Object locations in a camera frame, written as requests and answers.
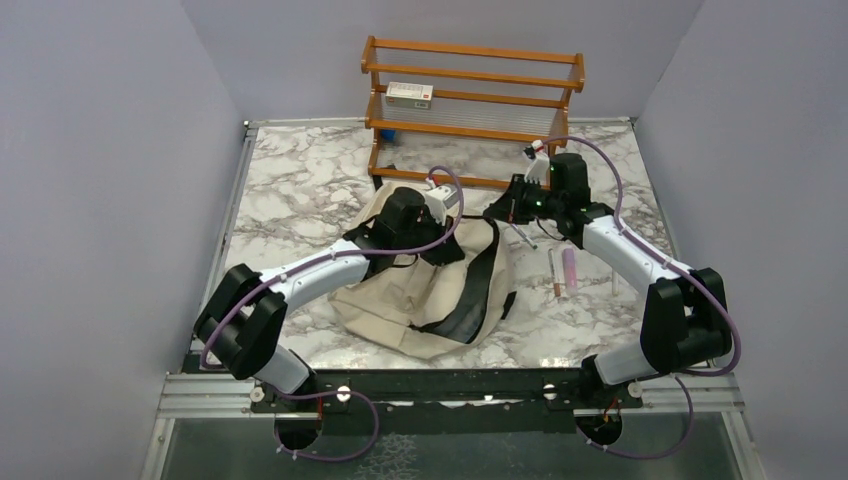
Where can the cream canvas backpack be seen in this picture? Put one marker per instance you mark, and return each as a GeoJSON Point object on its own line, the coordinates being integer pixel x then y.
{"type": "Point", "coordinates": [426, 311]}

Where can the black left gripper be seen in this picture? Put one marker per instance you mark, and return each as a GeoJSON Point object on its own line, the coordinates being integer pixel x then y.
{"type": "Point", "coordinates": [450, 251]}

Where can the green marker pen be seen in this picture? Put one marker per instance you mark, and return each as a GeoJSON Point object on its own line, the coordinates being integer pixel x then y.
{"type": "Point", "coordinates": [524, 237]}

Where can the white pen brown cap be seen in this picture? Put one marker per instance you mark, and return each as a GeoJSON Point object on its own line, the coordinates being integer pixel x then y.
{"type": "Point", "coordinates": [557, 286]}

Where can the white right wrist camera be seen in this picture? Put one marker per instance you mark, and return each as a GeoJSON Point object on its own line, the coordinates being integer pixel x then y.
{"type": "Point", "coordinates": [539, 163]}

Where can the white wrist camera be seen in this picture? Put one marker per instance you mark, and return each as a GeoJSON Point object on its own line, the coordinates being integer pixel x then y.
{"type": "Point", "coordinates": [440, 200]}
{"type": "Point", "coordinates": [539, 163]}

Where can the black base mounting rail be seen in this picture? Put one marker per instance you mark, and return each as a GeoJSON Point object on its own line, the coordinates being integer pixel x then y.
{"type": "Point", "coordinates": [358, 402]}

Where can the orange wooden shelf rack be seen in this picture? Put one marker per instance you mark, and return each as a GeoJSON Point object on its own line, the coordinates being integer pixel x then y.
{"type": "Point", "coordinates": [480, 93]}

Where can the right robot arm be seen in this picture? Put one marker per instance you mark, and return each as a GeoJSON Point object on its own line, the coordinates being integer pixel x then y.
{"type": "Point", "coordinates": [684, 320]}

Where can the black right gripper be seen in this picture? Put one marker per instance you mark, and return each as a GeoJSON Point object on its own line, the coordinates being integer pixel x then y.
{"type": "Point", "coordinates": [509, 207]}

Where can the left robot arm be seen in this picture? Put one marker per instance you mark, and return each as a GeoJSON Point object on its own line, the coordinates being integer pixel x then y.
{"type": "Point", "coordinates": [242, 321]}

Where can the pink highlighter pen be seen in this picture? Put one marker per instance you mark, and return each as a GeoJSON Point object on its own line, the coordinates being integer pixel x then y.
{"type": "Point", "coordinates": [570, 270]}

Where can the grey green small box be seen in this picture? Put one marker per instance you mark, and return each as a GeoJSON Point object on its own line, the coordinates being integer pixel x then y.
{"type": "Point", "coordinates": [409, 95]}

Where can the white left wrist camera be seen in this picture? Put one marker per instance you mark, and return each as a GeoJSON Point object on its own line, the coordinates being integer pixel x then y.
{"type": "Point", "coordinates": [440, 200]}

